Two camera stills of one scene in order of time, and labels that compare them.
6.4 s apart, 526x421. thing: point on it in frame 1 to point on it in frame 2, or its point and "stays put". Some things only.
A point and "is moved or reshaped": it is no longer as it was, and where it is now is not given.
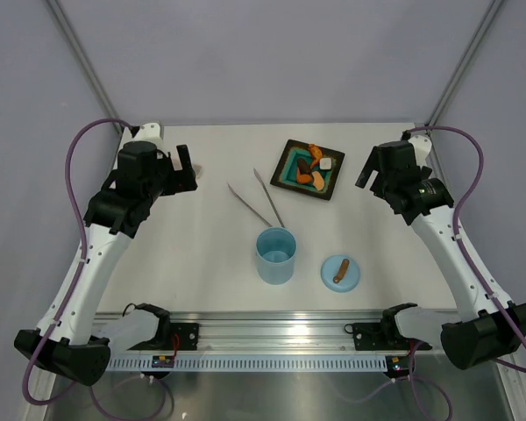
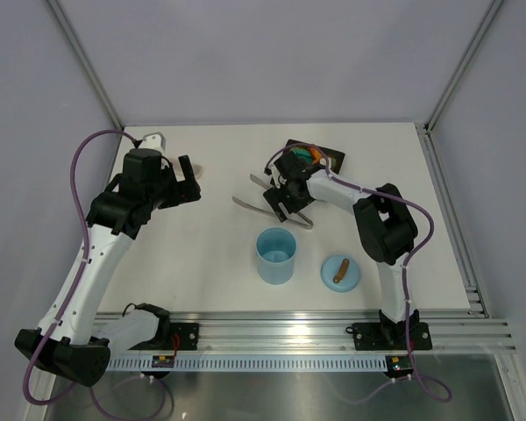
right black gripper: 372,165 to 275,195
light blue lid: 331,267 stays put
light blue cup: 275,250 stays put
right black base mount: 384,336 stays put
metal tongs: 248,204 is moved or reshaped
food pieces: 316,153 stays put
